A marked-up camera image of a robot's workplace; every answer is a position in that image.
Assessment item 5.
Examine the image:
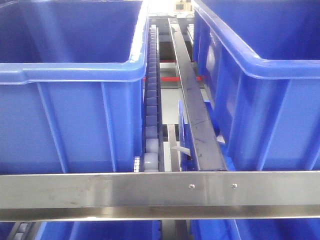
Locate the blue bin on lower shelf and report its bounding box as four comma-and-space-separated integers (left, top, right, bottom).
190, 218, 320, 240

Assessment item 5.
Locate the stainless steel shelf rack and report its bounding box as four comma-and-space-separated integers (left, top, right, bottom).
0, 171, 320, 222

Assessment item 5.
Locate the blue roller conveyor track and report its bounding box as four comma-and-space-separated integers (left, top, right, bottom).
142, 24, 164, 173

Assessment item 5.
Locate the blue plastic bin, centre left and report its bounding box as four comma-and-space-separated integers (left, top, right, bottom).
0, 0, 149, 174

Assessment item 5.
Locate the blue plastic bin, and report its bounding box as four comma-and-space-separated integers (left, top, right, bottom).
0, 0, 149, 174
193, 0, 320, 171

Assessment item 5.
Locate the blue plastic bin, centre right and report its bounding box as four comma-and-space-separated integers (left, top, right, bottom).
193, 0, 320, 171

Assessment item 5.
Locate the blue bin lower left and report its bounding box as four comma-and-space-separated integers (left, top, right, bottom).
0, 220, 161, 240

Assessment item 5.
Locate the dark steel divider rail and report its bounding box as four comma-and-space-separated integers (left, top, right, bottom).
168, 18, 228, 171

